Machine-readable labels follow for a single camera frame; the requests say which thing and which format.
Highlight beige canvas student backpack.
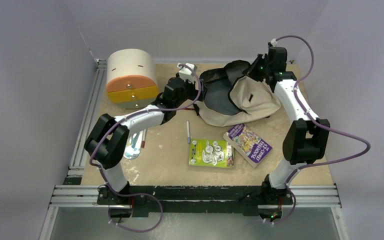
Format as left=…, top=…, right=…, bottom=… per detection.
left=193, top=60, right=281, bottom=127

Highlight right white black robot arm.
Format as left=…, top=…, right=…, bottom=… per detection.
left=247, top=45, right=330, bottom=204

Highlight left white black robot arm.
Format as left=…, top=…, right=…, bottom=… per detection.
left=84, top=77, right=203, bottom=205

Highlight blister pack with blue scissors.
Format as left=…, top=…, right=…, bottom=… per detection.
left=123, top=131, right=143, bottom=160

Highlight purple grey marker pen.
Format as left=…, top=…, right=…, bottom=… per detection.
left=186, top=120, right=191, bottom=144

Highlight dark red marker pen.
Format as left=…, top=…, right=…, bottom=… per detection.
left=141, top=129, right=148, bottom=148

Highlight green illustrated book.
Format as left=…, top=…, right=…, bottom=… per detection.
left=188, top=138, right=234, bottom=168

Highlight purple treehouse book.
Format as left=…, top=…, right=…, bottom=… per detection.
left=223, top=123, right=273, bottom=168

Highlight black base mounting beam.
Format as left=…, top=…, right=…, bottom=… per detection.
left=97, top=185, right=294, bottom=218

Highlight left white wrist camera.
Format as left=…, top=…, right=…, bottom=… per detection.
left=176, top=63, right=197, bottom=84

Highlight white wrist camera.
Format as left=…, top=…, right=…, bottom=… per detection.
left=176, top=63, right=197, bottom=84
left=268, top=38, right=278, bottom=48

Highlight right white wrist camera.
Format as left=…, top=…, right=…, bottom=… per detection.
left=268, top=38, right=278, bottom=48

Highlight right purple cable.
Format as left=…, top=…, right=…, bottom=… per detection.
left=264, top=35, right=372, bottom=226

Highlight aluminium frame rails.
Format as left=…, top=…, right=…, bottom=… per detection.
left=40, top=59, right=349, bottom=240

